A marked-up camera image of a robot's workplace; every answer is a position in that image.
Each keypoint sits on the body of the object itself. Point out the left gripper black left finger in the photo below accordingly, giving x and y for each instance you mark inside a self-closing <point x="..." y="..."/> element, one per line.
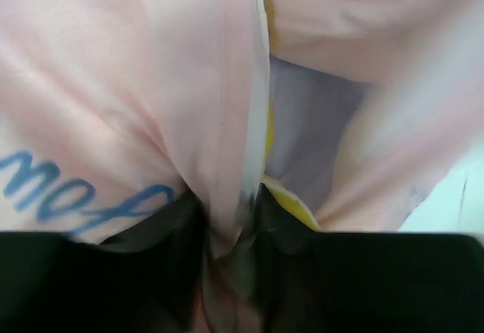
<point x="140" y="280"/>

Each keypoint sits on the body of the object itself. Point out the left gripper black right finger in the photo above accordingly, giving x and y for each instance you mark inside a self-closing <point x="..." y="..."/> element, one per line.
<point x="310" y="281"/>

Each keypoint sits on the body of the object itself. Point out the white pillow yellow trim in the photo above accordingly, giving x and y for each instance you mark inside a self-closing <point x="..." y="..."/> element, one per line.
<point x="377" y="113"/>

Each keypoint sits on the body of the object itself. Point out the pink blue printed pillowcase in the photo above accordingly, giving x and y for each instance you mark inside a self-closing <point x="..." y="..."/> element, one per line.
<point x="112" y="109"/>

